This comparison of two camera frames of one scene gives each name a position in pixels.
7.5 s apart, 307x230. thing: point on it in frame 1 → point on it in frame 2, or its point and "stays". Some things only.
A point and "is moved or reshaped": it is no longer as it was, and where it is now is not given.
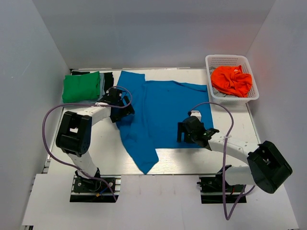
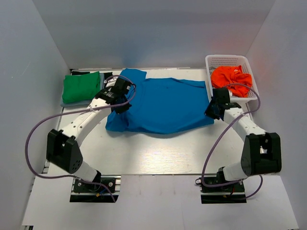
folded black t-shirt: (109, 79) stays
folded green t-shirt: (81, 87) stays
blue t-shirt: (159, 106) is moved or reshaped
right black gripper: (182, 129) → (208, 112)
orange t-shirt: (231, 80) stays
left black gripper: (125, 112) → (124, 108)
